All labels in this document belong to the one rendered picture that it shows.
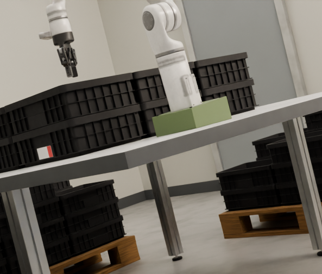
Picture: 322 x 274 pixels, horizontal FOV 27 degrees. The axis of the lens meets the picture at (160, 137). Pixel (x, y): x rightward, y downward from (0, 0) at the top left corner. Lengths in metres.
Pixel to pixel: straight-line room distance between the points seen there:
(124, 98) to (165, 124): 0.26
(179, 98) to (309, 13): 3.47
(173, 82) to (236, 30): 3.78
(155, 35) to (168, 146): 0.55
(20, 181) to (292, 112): 0.79
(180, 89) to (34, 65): 4.39
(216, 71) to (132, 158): 1.15
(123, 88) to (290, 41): 3.32
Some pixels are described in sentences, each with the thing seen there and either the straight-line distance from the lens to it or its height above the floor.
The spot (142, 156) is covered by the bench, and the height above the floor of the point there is 0.68.
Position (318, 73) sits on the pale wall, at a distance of 5.45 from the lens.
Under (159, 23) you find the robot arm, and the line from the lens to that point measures 2.05.
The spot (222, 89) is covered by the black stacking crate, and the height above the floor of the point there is 0.81.
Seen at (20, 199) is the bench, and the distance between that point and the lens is 2.01.
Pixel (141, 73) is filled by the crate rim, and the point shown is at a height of 0.92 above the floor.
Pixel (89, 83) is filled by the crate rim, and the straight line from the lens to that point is 2.21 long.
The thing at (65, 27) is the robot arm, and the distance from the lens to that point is 2.45.
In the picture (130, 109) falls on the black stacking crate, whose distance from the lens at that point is 2.29.
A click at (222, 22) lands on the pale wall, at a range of 5.90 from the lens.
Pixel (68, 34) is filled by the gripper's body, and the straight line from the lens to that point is 2.45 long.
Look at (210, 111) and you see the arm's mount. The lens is 2.06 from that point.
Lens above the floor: 0.75
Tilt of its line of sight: 1 degrees down
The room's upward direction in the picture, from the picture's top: 14 degrees counter-clockwise
